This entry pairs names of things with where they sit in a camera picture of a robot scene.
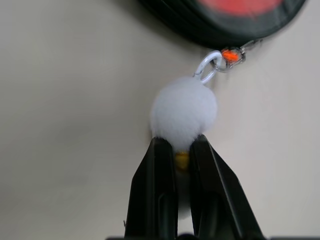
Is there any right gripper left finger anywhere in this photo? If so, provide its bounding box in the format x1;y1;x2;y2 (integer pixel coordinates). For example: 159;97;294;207
124;136;180;240

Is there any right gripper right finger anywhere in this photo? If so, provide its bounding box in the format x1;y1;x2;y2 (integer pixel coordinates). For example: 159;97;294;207
189;133;265;240

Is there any white fluffy pompom zipper charm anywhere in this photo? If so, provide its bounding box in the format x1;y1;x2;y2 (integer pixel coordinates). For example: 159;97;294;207
150;49;224;173

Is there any black paddle case red panel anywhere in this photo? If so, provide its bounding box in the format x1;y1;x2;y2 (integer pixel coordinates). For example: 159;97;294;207
137;0;309;74

